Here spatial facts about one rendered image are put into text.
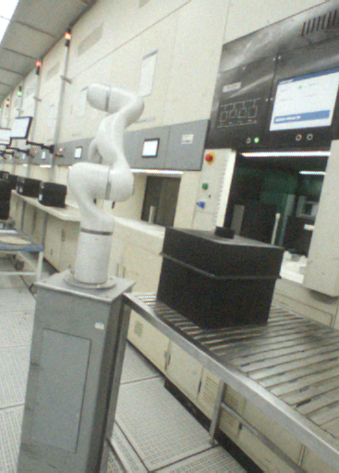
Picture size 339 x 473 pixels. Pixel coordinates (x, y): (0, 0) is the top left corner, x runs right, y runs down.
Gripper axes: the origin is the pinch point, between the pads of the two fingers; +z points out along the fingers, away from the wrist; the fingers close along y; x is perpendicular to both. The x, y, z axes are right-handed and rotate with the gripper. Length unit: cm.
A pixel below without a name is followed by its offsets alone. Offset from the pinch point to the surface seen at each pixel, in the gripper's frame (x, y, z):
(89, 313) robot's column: -75, 2, 31
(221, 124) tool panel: -11, 53, -52
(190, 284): -87, 31, 14
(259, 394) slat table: -124, 38, 25
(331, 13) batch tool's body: -57, 75, -89
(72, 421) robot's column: -74, 2, 70
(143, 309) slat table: -82, 19, 25
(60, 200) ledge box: 202, -53, 12
